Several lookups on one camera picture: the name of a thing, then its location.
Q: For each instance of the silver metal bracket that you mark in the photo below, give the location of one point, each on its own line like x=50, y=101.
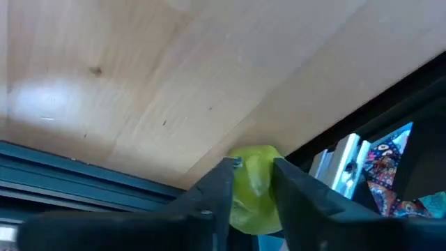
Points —
x=345, y=157

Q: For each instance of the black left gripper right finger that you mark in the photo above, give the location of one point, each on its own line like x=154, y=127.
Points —
x=313, y=223

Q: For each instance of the green toy lime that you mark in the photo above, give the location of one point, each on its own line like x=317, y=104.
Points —
x=256, y=195

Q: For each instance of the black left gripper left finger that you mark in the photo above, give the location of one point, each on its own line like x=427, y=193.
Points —
x=195, y=226

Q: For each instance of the colourful patterned fabric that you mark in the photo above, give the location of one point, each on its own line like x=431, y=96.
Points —
x=381, y=171

